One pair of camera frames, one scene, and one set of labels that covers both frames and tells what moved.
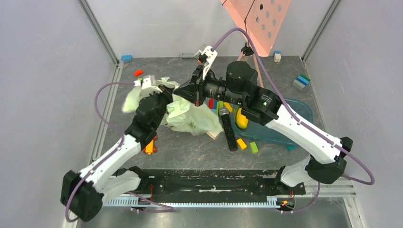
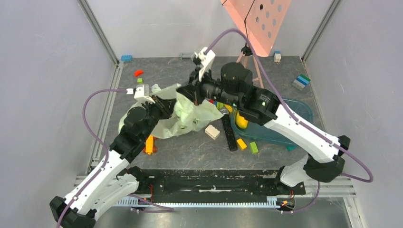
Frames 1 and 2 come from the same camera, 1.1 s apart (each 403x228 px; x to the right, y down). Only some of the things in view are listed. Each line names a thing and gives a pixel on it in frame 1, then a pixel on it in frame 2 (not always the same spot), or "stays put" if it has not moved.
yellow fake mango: [242, 121] stays put
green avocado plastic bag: [179, 111] -> [122, 117]
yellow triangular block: [228, 107] stays put
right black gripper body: [199, 89] stays put
